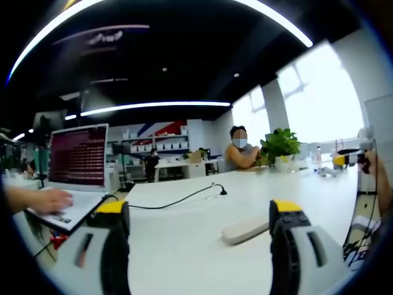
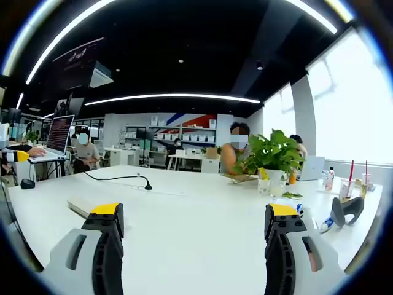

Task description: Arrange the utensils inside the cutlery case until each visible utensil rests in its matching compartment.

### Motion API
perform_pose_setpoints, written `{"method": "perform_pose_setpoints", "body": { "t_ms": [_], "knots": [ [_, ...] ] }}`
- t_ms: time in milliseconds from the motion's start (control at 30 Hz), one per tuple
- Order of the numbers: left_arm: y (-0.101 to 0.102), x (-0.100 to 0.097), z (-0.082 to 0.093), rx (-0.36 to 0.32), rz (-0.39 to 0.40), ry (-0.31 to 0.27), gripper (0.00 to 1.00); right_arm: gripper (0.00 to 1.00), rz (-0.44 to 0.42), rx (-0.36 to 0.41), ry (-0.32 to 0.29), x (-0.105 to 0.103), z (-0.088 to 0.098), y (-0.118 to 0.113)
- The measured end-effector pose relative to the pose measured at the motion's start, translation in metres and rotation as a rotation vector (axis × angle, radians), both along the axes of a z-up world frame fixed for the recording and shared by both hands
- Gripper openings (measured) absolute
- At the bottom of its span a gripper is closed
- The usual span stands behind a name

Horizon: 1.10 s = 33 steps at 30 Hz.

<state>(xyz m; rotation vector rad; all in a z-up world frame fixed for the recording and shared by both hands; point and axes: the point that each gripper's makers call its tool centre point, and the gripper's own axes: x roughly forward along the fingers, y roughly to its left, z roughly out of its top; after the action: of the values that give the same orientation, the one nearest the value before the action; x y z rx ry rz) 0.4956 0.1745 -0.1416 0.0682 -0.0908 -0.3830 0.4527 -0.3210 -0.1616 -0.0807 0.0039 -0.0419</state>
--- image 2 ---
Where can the plastic drink cup with straw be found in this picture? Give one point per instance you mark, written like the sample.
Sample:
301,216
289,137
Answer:
367,181
347,186

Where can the cardboard tray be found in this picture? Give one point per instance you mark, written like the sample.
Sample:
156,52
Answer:
241,178

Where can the black computer mouse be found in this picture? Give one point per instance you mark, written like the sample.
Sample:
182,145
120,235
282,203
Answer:
27,183

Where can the long ceiling light strip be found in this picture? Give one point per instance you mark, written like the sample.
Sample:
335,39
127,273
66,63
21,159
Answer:
61,40
172,97
316,17

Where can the dark hanging banner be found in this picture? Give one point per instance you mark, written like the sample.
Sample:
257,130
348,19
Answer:
76,67

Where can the large window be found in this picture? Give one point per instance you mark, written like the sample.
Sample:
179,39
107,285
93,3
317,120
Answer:
353,107

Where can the orange juice bottle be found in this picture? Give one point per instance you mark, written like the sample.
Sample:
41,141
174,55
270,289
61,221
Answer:
292,179

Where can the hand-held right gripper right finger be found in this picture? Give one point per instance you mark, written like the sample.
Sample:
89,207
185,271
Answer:
279,255

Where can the storage shelf with white boxes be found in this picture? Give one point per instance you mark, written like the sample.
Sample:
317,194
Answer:
184,135

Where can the green potted plant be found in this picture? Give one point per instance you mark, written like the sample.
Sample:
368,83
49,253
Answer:
276,153

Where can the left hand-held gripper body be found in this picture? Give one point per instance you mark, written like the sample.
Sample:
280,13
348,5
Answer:
4,135

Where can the white plant pot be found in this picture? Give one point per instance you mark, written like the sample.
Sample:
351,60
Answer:
274,175

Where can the cardboard box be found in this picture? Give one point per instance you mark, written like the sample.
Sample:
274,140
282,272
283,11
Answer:
212,152

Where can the silver laptop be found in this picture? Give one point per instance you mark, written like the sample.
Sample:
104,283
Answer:
59,135

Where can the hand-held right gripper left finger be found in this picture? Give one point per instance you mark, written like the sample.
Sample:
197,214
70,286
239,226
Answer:
107,252

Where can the water bottle blue label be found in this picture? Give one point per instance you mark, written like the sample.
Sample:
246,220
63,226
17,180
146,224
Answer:
327,224

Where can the white laptop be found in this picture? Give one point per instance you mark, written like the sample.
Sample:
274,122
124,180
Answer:
313,169

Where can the white paper cup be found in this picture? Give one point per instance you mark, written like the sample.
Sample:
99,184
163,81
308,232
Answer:
264,186

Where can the clear glass cup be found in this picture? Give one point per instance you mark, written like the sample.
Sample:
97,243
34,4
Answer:
277,189

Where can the clear bottle pink label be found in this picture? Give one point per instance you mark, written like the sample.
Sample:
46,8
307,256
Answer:
329,181

